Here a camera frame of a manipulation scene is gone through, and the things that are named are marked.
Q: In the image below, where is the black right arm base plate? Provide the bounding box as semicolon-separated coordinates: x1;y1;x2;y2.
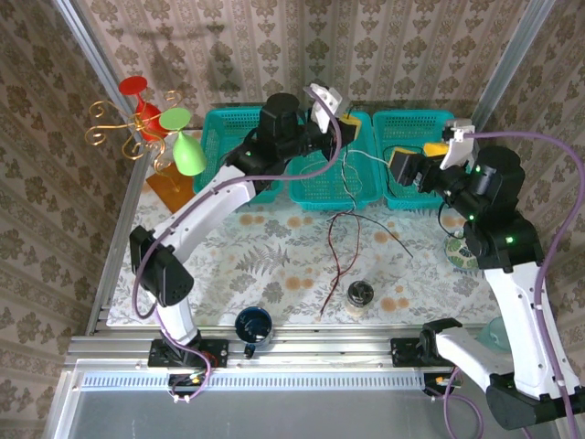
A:
390;337;458;368

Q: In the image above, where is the aluminium extrusion frame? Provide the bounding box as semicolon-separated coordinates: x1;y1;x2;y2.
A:
43;0;575;439

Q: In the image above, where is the thin white cable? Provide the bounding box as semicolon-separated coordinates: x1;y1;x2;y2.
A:
337;136;394;216
301;159;367;202

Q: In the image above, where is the white slotted cable duct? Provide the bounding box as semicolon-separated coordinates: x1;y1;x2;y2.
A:
80;370;429;391

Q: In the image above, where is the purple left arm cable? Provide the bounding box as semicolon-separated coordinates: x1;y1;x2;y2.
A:
132;86;343;406

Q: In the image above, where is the floral patterned table cloth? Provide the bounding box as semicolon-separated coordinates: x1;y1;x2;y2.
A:
107;125;534;328

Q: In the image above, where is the dark blue mug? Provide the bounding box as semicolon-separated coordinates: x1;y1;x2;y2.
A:
234;305;275;359

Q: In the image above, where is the grey metal panel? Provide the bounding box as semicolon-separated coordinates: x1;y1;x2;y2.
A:
68;388;557;439

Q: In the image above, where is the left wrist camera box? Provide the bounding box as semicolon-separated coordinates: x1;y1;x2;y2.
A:
304;82;352;135

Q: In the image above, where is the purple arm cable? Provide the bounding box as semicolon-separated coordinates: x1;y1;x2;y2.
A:
132;86;343;406
441;130;585;439

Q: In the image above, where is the teal plastic mesh basket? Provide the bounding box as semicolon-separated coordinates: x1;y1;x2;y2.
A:
372;110;474;211
286;112;384;212
192;107;287;205

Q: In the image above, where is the red plastic wine glass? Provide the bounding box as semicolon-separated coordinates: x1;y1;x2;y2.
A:
118;75;164;143

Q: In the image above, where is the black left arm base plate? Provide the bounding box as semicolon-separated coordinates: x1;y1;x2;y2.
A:
146;338;229;369

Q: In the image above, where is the gold wire glass rack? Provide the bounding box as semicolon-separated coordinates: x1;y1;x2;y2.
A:
84;90;205;215

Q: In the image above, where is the glass jar with black lid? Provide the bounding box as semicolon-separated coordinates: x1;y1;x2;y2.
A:
346;281;375;319

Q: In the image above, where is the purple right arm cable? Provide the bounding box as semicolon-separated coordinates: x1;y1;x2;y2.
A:
441;130;585;439

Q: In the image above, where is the green plastic wine glass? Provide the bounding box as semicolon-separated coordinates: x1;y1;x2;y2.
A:
158;108;207;177

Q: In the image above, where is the black wiring connector box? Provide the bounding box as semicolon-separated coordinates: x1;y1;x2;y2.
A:
422;372;463;402
166;372;207;406

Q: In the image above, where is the translucent teal cup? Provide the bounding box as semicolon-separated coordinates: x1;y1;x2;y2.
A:
476;316;509;354

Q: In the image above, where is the leaf patterned plate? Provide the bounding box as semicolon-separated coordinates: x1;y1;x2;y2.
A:
443;228;481;272

